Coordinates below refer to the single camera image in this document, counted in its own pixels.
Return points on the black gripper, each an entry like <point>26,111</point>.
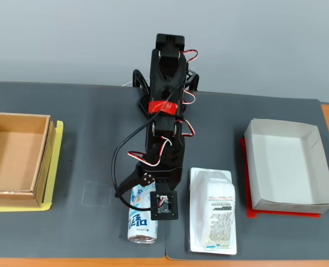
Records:
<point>148,178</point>

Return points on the white and blue drink can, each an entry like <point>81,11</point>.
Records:
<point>140,225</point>

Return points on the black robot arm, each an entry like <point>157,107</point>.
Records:
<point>166,83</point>

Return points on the brown cardboard box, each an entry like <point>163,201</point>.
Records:
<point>14,155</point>

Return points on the white cardboard box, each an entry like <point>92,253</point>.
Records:
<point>286,167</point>

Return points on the dark grey table mat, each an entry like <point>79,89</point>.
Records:
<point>217,139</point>
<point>92,139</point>

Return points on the yellow paper sheet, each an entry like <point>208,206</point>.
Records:
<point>57,155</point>

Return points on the red tape strip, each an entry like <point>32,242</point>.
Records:
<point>164,107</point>

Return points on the white blister package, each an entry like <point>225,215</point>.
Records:
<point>211,222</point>

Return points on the red paper sheet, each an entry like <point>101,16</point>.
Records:
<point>253,214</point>

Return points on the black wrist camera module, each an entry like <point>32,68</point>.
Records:
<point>164,205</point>

